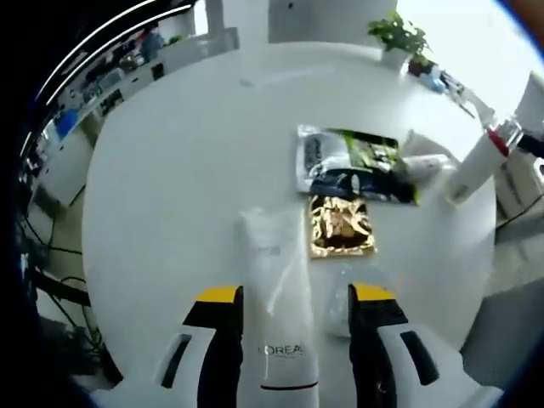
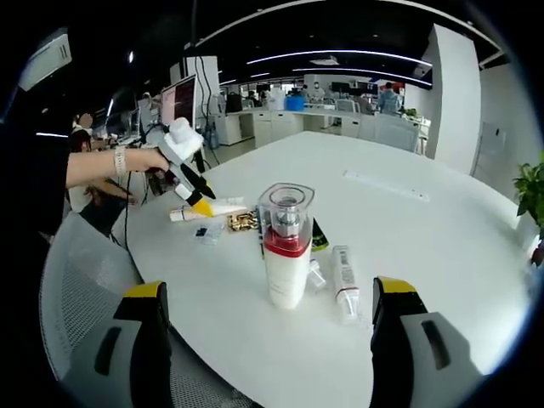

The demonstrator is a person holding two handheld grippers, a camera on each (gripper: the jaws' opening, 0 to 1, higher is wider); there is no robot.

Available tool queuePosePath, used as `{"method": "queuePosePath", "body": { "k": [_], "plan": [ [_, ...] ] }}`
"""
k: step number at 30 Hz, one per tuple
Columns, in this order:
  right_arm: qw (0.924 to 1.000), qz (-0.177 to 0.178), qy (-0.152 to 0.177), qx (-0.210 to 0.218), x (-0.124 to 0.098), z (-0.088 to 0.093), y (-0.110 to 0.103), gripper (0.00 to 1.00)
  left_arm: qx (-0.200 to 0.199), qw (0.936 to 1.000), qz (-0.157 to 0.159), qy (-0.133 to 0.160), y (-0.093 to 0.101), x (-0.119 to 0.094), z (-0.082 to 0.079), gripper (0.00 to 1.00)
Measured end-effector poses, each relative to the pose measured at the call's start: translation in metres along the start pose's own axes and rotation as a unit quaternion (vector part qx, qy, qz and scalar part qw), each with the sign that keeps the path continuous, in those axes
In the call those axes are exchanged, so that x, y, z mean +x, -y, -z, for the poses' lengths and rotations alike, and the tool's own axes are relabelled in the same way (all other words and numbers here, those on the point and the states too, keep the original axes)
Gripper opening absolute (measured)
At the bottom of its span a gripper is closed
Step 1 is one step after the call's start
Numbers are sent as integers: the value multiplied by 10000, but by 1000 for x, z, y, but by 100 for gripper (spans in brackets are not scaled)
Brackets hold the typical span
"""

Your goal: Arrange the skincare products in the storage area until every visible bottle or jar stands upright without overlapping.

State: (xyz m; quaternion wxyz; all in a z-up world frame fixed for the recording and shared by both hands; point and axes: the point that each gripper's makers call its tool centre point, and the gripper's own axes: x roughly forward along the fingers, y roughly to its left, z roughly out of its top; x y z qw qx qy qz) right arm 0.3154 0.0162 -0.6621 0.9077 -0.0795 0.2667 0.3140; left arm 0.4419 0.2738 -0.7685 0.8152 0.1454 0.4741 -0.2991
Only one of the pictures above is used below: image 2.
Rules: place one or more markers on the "blue water jug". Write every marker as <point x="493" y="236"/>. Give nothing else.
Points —
<point x="211" y="138"/>

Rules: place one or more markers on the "white slim skincare tube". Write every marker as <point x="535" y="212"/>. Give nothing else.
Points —
<point x="229" y="208"/>

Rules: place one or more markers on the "potted green plant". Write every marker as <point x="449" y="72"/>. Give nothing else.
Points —
<point x="529" y="187"/>

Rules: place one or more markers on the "small clear skincare sachet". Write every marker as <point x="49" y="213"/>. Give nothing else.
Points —
<point x="204" y="233"/>

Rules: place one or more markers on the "dark red container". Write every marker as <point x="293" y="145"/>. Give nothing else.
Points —
<point x="539" y="253"/>

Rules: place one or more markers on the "white cabinet counter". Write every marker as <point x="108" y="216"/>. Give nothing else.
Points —
<point x="272" y="125"/>

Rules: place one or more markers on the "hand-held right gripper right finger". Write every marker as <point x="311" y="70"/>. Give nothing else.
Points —
<point x="408" y="357"/>

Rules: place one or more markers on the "green black skincare sachet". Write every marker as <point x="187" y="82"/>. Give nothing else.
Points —
<point x="321" y="238"/>

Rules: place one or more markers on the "gold foil skincare sachet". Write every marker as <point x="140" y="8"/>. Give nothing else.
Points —
<point x="242" y="223"/>

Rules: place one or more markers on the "white wristwatch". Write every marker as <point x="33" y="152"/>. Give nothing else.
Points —
<point x="120" y="160"/>

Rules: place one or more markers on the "grey mesh office chair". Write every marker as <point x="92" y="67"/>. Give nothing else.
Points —
<point x="85" y="276"/>

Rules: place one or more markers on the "blue plastic crate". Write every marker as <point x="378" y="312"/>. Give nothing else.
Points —
<point x="295" y="103"/>

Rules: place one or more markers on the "white skincare tube red label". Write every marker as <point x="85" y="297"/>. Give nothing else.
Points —
<point x="316" y="276"/>

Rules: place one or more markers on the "open laptop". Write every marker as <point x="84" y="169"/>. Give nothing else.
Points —
<point x="178" y="100"/>

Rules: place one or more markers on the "white ceiling air unit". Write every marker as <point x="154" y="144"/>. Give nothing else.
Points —
<point x="44" y="61"/>

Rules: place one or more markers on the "person's left hand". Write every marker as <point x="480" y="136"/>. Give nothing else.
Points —
<point x="144" y="160"/>

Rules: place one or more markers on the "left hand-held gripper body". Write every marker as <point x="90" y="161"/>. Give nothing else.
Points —
<point x="183" y="140"/>

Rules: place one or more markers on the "small white skincare bottle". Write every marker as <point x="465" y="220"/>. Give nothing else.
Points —
<point x="345" y="268"/>

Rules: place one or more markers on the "white leaning panel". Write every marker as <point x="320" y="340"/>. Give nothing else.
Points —
<point x="489" y="149"/>

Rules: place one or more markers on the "white skincare bottle red collar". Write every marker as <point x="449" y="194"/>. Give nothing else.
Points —
<point x="285" y="272"/>

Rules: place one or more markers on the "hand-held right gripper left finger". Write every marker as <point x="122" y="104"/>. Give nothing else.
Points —
<point x="140" y="353"/>

